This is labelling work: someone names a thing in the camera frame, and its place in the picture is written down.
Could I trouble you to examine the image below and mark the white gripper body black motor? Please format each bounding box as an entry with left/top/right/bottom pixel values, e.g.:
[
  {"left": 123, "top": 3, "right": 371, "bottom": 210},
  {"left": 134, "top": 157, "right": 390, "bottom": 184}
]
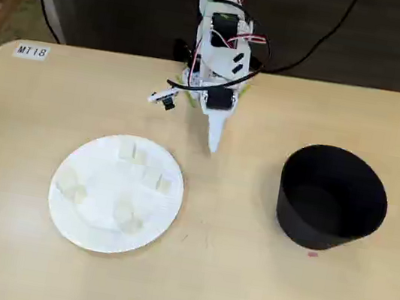
[{"left": 197, "top": 83, "right": 241, "bottom": 121}]

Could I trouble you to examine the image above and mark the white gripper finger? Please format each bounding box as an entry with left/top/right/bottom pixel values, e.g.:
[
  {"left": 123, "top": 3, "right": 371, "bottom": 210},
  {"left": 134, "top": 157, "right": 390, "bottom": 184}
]
[{"left": 202, "top": 111, "right": 230, "bottom": 156}]

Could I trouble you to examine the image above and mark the black pot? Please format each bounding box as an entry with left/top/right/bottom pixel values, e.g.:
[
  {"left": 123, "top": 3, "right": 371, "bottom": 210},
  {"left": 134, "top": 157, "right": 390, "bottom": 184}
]
[{"left": 269, "top": 138, "right": 397, "bottom": 261}]

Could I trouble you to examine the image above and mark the white paper plate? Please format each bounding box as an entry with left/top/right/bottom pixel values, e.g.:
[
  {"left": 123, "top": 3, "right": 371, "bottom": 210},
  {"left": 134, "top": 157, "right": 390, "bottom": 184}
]
[{"left": 40, "top": 123, "right": 192, "bottom": 265}]

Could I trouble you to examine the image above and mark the green tape strip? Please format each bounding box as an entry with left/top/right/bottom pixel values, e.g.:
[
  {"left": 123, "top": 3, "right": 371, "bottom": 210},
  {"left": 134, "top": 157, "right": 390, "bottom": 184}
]
[
  {"left": 236, "top": 82, "right": 252, "bottom": 104},
  {"left": 171, "top": 73, "right": 202, "bottom": 109}
]

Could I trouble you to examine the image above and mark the black table clamp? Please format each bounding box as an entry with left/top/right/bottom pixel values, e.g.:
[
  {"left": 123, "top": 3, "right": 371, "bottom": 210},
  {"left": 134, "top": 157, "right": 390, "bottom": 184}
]
[{"left": 171, "top": 38, "right": 197, "bottom": 68}]

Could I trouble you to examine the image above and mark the dark brown cabinet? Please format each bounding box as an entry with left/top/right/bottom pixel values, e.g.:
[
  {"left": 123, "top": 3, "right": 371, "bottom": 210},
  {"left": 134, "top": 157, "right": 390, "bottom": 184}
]
[{"left": 23, "top": 0, "right": 400, "bottom": 99}]

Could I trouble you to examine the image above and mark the white label MT18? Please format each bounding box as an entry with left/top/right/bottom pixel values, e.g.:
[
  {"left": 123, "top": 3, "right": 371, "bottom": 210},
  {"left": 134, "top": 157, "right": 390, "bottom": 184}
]
[{"left": 11, "top": 41, "right": 51, "bottom": 62}]

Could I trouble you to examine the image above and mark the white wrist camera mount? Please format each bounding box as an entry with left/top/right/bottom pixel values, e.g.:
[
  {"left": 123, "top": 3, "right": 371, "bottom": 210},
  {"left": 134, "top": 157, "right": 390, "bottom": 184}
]
[{"left": 145, "top": 84, "right": 180, "bottom": 114}]

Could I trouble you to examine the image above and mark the red white servo wire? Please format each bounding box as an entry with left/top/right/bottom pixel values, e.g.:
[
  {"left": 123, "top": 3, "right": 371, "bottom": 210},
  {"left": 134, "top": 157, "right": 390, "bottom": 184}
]
[{"left": 186, "top": 23, "right": 268, "bottom": 92}]

